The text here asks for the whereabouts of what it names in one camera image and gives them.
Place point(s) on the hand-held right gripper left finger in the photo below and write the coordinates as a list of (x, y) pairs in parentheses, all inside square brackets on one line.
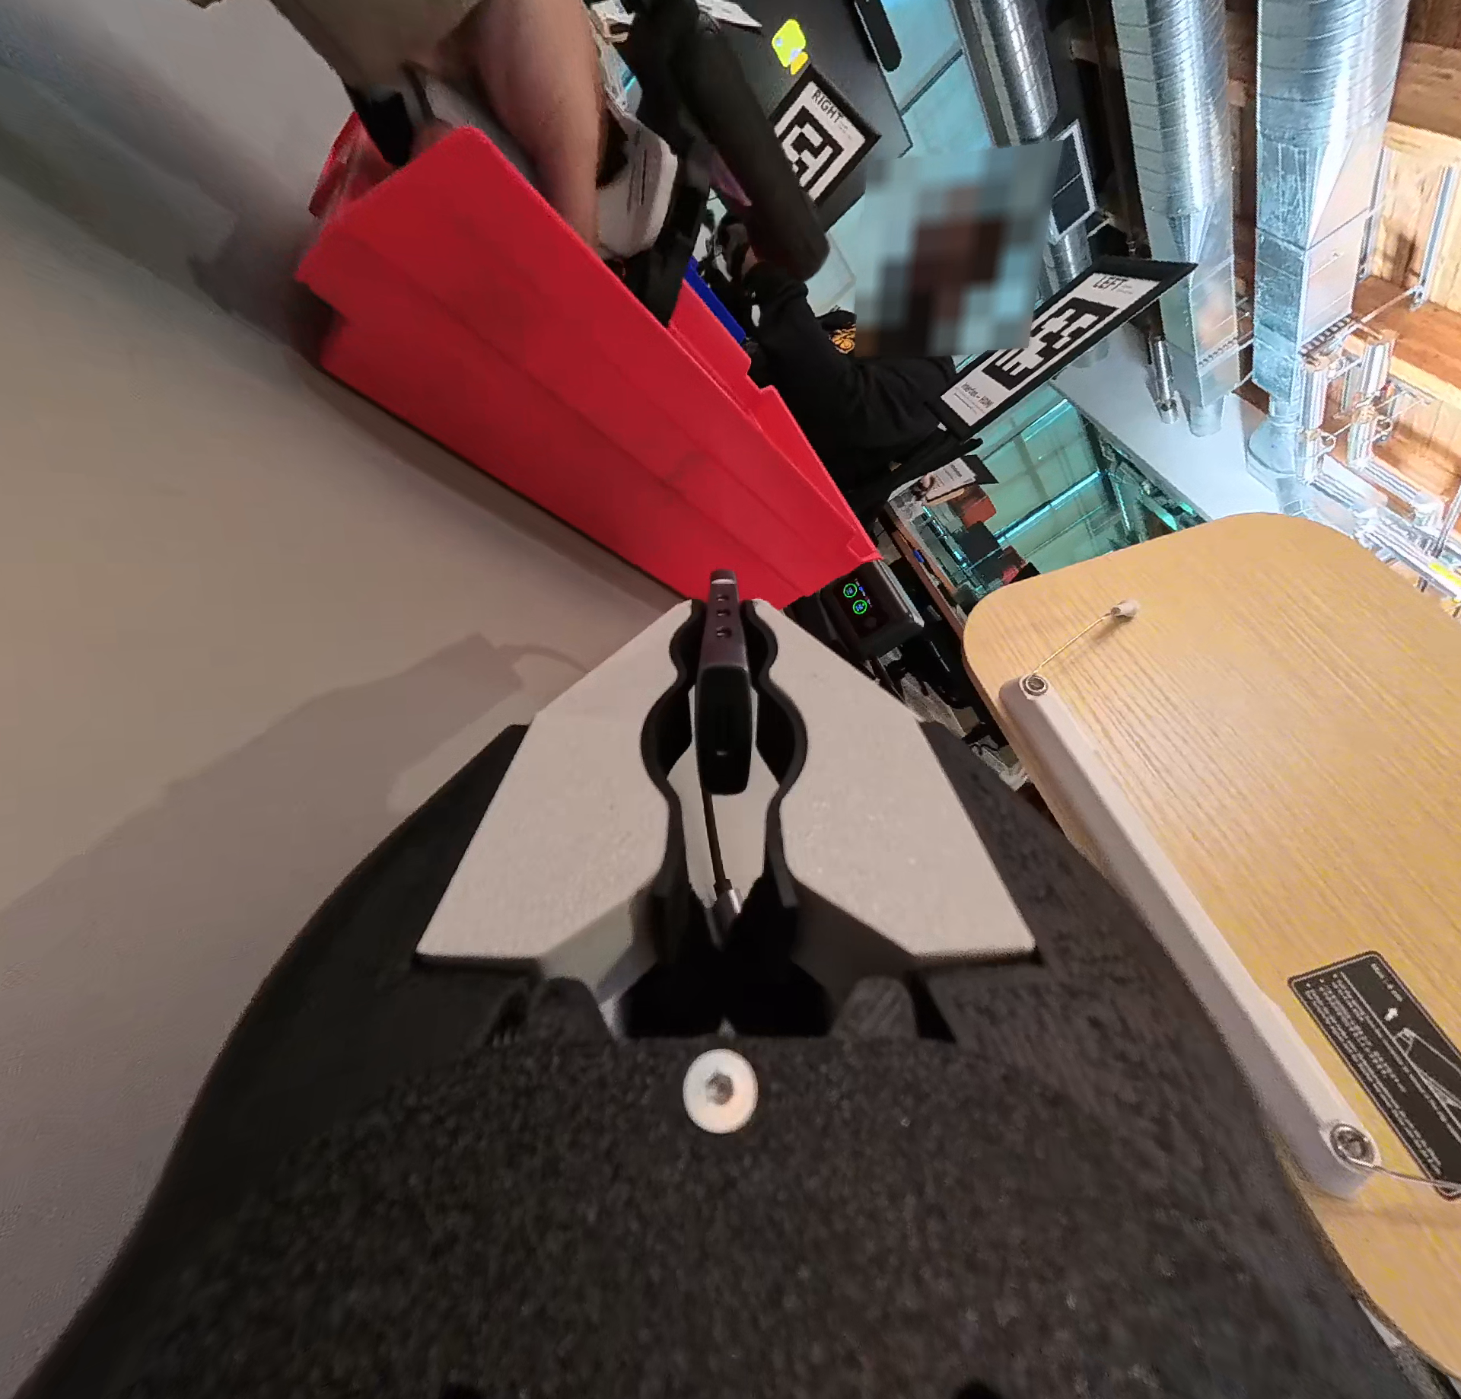
[(560, 828)]

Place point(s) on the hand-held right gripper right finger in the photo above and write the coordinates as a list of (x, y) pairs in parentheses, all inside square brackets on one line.
[(902, 839)]

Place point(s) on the black USB adapter dongle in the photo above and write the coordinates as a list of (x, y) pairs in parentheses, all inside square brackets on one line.
[(723, 714)]

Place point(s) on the person's left hand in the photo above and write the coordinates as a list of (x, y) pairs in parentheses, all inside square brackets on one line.
[(530, 75)]

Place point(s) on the blue plastic bin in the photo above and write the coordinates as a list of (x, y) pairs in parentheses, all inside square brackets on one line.
[(713, 303)]

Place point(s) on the black charger with green lights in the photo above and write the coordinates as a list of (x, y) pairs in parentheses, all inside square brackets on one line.
[(870, 611)]

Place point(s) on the red plastic bin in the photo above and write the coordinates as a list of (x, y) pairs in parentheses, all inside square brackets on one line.
[(548, 376), (605, 490), (480, 228)]

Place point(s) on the wooden folding table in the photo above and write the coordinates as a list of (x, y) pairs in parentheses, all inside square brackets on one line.
[(1279, 759)]

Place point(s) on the silver ventilation duct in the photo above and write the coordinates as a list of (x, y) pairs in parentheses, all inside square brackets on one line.
[(1325, 166), (1170, 109), (995, 34)]

